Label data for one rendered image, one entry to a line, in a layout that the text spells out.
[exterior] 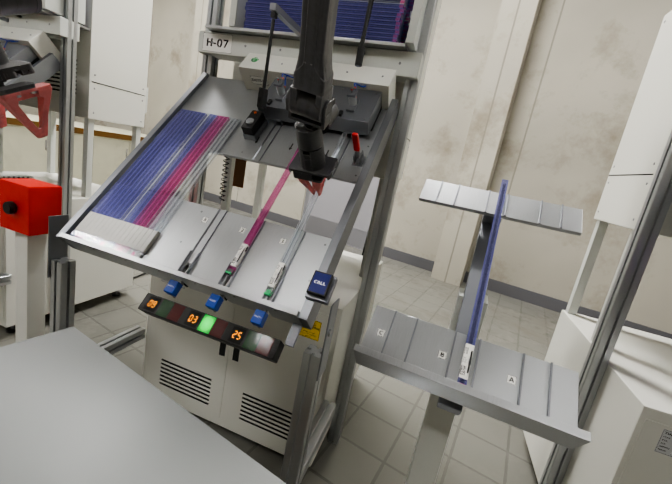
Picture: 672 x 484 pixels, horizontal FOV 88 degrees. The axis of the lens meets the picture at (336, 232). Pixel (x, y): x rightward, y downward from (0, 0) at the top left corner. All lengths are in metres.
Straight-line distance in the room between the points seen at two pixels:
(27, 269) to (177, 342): 0.54
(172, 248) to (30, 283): 0.74
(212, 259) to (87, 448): 0.41
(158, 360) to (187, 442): 0.88
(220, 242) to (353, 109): 0.50
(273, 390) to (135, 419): 0.65
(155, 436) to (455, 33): 4.18
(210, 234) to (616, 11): 3.93
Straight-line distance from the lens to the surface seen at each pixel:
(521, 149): 3.97
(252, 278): 0.81
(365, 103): 1.04
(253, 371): 1.27
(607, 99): 4.06
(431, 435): 0.95
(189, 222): 0.96
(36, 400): 0.75
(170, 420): 0.68
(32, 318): 1.64
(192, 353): 1.38
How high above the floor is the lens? 1.04
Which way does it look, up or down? 12 degrees down
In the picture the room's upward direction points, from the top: 11 degrees clockwise
